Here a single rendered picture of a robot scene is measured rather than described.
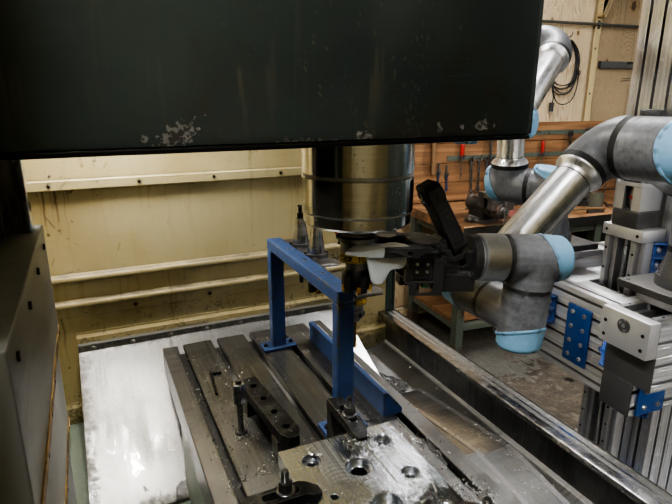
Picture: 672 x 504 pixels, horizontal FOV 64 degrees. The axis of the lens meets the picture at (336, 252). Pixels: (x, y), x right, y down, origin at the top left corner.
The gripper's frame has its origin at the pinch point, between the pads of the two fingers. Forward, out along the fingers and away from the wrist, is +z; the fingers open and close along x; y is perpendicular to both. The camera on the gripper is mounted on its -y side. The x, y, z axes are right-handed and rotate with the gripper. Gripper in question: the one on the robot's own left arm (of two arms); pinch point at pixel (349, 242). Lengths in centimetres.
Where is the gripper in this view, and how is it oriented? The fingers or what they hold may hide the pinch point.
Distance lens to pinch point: 79.4
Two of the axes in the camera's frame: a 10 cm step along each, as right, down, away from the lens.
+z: -9.8, -0.1, -1.8
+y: -0.6, 9.6, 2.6
